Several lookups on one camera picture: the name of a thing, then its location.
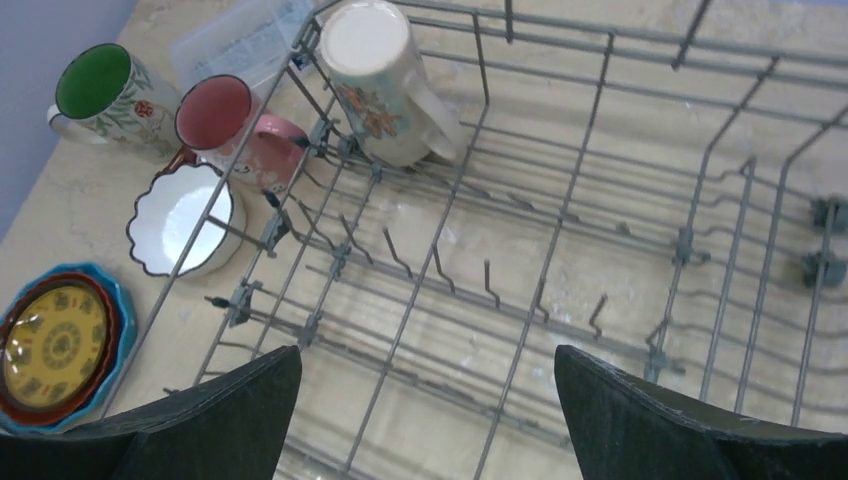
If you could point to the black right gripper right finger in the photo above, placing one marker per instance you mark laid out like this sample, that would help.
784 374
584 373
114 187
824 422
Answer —
623 427

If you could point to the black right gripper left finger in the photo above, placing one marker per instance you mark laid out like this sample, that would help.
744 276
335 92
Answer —
230 427

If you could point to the white scalloped bowl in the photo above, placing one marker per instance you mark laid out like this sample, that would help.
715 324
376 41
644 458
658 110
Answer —
165 216

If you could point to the seahorse pattern tall mug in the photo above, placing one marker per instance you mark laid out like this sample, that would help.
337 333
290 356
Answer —
380 79

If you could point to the green inside floral mug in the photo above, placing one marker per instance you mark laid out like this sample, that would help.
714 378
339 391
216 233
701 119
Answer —
107 95

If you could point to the blue scalloped plate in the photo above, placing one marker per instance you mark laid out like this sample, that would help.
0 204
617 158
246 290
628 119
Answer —
126 318

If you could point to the yellow patterned plate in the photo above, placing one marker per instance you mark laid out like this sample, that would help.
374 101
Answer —
54 346

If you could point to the red plate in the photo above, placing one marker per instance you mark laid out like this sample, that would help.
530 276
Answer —
112 338

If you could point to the clear plastic box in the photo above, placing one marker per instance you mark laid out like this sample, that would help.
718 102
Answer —
249 40

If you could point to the grey wire dish rack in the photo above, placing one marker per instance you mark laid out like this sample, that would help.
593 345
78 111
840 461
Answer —
661 184

